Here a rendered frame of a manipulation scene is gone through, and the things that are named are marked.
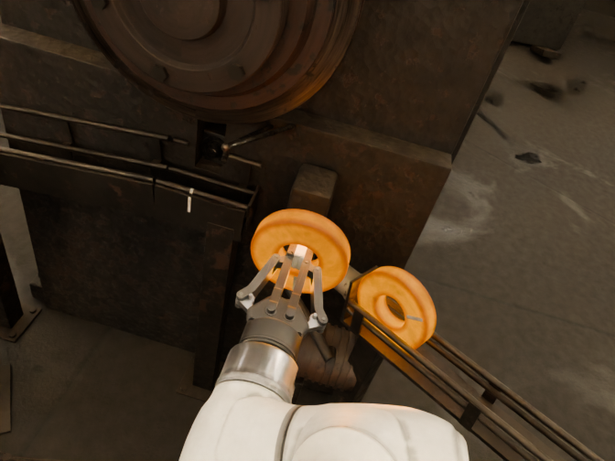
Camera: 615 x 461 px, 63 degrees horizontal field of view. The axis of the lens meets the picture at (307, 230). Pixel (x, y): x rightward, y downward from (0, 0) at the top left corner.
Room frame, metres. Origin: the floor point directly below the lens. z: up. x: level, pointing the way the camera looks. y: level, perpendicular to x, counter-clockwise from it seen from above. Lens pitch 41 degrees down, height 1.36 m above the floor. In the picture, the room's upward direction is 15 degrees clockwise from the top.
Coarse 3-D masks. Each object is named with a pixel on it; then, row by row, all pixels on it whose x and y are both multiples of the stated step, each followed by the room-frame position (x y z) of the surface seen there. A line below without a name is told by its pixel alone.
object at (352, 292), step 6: (372, 270) 0.68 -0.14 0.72; (360, 276) 0.65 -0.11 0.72; (354, 282) 0.64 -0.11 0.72; (360, 282) 0.65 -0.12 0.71; (354, 288) 0.64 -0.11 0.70; (348, 294) 0.63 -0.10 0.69; (354, 294) 0.64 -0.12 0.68; (348, 300) 0.63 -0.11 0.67; (354, 300) 0.64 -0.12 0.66; (342, 312) 0.63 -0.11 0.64; (342, 318) 0.63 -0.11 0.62
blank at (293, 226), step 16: (272, 224) 0.54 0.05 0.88; (288, 224) 0.54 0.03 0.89; (304, 224) 0.54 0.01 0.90; (320, 224) 0.55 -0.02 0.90; (256, 240) 0.55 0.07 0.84; (272, 240) 0.54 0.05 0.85; (288, 240) 0.54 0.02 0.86; (304, 240) 0.54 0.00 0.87; (320, 240) 0.54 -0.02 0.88; (336, 240) 0.54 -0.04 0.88; (256, 256) 0.55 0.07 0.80; (320, 256) 0.54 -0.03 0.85; (336, 256) 0.54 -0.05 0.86; (336, 272) 0.54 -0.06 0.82; (288, 288) 0.55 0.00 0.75; (304, 288) 0.55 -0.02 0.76
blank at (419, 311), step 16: (384, 272) 0.63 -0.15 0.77; (400, 272) 0.63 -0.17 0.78; (368, 288) 0.63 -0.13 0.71; (384, 288) 0.61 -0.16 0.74; (400, 288) 0.60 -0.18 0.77; (416, 288) 0.60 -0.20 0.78; (368, 304) 0.62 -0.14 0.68; (384, 304) 0.63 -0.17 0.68; (400, 304) 0.59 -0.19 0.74; (416, 304) 0.58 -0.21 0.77; (432, 304) 0.59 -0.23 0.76; (384, 320) 0.61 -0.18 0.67; (400, 320) 0.61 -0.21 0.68; (416, 320) 0.57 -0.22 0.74; (432, 320) 0.57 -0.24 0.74; (400, 336) 0.58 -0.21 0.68; (416, 336) 0.56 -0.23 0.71
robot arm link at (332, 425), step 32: (320, 416) 0.24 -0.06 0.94; (352, 416) 0.24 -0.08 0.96; (384, 416) 0.24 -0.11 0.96; (416, 416) 0.25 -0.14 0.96; (288, 448) 0.22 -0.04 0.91; (320, 448) 0.20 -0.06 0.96; (352, 448) 0.20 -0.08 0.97; (384, 448) 0.21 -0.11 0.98; (416, 448) 0.22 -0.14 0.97; (448, 448) 0.22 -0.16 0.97
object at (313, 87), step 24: (72, 0) 0.77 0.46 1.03; (336, 0) 0.76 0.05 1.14; (360, 0) 0.76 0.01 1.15; (336, 24) 0.76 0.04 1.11; (336, 48) 0.76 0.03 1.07; (120, 72) 0.77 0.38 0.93; (312, 72) 0.76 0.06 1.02; (168, 96) 0.77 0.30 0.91; (288, 96) 0.76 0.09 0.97; (216, 120) 0.76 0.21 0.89; (240, 120) 0.76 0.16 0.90; (264, 120) 0.76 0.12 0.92
